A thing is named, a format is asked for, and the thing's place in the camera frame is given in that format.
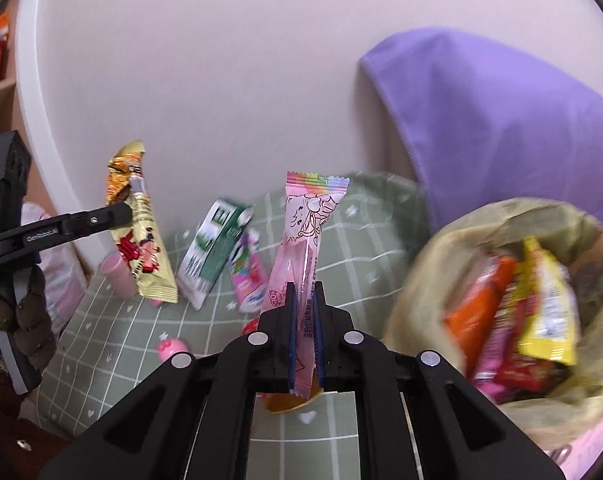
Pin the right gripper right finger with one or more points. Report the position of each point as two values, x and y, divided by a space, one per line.
317 301

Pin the gold red noodle snack packet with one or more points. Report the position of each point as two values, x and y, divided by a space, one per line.
139 241

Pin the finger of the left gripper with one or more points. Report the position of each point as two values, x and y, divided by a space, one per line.
55 231

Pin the red cracker packet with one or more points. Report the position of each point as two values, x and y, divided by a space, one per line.
529 374

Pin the pink round jar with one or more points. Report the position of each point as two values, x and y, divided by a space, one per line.
117 273

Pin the green white milk carton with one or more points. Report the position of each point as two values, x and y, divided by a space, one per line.
211 248

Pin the pink long candy wrapper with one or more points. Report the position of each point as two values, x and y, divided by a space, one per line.
310 200

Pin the pink yellow candy wrapper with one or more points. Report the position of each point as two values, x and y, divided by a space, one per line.
505 329

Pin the wooden shelf unit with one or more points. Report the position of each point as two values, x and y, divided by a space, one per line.
10 108

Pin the yellow trash bag bin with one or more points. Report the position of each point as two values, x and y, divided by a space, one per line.
575 238

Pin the yellow snack packet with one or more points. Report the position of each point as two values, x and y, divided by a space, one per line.
552 331

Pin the person left gloved hand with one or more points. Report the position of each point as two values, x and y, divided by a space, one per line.
30 323

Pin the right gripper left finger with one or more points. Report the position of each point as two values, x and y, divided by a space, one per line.
292 305

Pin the orange plastic bag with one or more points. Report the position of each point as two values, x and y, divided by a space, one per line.
474 303

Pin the pink caterpillar toy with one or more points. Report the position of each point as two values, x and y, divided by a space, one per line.
169 347

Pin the purple pillow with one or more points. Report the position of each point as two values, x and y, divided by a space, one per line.
483 122

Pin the colourful tissue pack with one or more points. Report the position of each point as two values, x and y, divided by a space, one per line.
248 275

